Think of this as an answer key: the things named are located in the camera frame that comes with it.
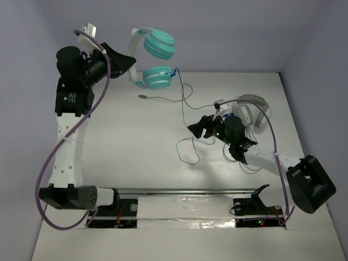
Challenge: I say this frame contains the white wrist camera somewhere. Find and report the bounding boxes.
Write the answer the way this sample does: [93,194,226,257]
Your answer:
[213,100,232,120]
[78,23,100,53]

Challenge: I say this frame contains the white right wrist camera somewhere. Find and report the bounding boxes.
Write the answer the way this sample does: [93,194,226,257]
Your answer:
[213,100,232,120]

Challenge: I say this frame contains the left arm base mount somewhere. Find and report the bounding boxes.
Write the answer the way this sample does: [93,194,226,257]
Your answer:
[85,189,138,229]

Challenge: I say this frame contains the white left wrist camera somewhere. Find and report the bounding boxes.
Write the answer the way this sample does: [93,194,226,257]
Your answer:
[78,23,100,53]

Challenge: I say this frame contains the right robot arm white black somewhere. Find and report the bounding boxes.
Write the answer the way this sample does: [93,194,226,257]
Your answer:
[188,115,336,214]

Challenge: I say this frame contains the teal white cat-ear headphones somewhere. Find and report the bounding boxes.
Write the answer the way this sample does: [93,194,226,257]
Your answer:
[127,27,176,90]

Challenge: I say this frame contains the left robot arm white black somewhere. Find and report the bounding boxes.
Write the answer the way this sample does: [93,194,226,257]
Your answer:
[39,42,136,214]

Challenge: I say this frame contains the aluminium rail frame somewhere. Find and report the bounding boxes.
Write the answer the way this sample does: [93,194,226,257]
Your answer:
[116,186,294,195]

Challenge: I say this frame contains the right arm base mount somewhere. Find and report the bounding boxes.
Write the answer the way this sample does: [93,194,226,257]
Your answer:
[229,184,286,228]

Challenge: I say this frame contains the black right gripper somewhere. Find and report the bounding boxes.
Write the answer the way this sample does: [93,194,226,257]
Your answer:
[188,112,234,147]

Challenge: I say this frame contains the thin blue headphone cable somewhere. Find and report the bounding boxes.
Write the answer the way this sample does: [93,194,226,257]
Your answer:
[171,67,218,165]

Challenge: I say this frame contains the grey white headphones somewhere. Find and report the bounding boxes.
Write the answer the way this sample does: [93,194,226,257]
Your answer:
[229,94,272,132]

